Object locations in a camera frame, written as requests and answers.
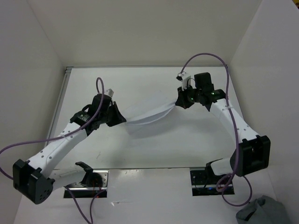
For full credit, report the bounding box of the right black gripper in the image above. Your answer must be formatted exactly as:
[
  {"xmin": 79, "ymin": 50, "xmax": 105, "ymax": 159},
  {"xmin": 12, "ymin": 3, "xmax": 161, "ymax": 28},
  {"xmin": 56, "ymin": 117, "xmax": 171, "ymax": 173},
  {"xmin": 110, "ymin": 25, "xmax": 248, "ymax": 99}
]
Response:
[{"xmin": 176, "ymin": 83, "xmax": 202, "ymax": 109}]

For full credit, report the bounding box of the white skirt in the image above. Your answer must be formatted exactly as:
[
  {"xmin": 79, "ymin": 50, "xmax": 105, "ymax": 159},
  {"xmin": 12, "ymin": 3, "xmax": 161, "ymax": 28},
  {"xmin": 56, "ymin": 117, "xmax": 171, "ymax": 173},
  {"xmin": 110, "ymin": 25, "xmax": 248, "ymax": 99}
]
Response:
[{"xmin": 122, "ymin": 91, "xmax": 176, "ymax": 135}]

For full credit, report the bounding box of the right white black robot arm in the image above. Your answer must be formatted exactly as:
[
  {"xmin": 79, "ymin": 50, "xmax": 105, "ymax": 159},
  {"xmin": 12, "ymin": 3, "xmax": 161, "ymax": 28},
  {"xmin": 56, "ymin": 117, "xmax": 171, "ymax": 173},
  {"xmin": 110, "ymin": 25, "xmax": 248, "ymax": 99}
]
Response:
[{"xmin": 175, "ymin": 72, "xmax": 271, "ymax": 183}]

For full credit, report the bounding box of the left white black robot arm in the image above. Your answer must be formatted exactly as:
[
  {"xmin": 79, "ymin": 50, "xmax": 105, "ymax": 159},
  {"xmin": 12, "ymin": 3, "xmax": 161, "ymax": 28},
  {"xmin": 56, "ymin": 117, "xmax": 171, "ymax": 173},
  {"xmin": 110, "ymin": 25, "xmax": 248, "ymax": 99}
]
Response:
[{"xmin": 13, "ymin": 90, "xmax": 126, "ymax": 204}]

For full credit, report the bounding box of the grey cloth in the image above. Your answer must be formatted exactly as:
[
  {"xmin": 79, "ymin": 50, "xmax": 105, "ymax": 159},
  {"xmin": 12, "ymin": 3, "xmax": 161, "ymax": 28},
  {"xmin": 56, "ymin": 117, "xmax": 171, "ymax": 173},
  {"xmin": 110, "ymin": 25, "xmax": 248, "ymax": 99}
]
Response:
[{"xmin": 236, "ymin": 196, "xmax": 292, "ymax": 224}]

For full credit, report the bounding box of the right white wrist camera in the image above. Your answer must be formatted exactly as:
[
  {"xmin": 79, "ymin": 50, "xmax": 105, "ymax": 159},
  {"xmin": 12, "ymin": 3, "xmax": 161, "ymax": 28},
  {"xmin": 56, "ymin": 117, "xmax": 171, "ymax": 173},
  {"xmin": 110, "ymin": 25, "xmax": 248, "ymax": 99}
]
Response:
[{"xmin": 176, "ymin": 71, "xmax": 192, "ymax": 91}]

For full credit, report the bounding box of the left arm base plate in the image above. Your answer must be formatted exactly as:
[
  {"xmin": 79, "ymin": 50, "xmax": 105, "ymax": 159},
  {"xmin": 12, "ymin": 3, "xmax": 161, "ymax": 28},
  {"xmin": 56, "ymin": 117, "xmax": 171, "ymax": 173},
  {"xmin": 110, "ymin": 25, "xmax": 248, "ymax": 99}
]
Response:
[{"xmin": 67, "ymin": 169, "xmax": 109, "ymax": 198}]

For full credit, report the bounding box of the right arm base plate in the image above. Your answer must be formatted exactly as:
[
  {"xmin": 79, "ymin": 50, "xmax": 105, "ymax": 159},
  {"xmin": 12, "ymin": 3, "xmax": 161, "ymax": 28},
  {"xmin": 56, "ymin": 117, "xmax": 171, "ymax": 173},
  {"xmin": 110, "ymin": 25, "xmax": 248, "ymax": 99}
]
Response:
[{"xmin": 190, "ymin": 167, "xmax": 223, "ymax": 196}]

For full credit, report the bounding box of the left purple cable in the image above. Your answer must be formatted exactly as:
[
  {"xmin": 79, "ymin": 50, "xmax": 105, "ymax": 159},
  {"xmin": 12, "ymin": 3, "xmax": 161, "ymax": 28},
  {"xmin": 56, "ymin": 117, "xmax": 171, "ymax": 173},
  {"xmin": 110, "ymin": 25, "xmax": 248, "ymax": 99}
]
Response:
[{"xmin": 0, "ymin": 77, "xmax": 106, "ymax": 224}]

